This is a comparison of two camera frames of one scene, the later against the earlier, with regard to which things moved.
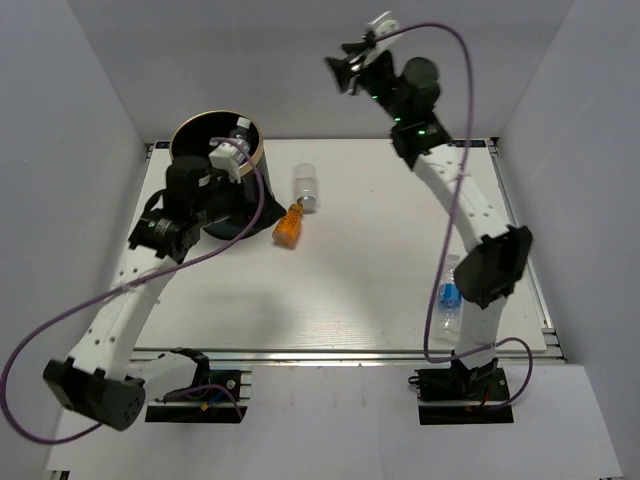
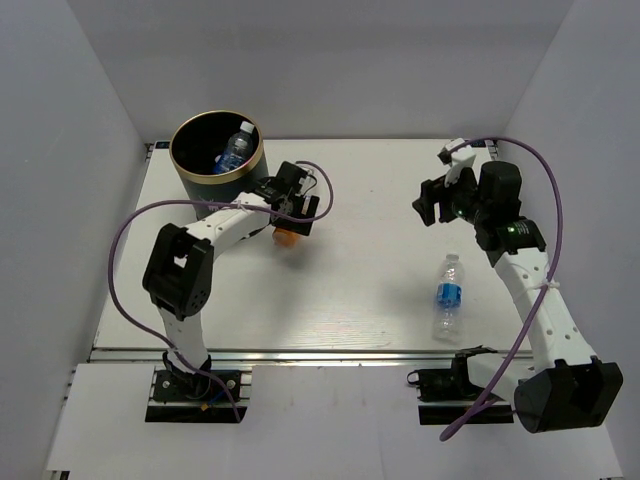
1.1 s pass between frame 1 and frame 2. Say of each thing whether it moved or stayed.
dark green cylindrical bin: stayed
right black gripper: moved
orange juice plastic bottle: stayed
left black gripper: moved
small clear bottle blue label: stayed
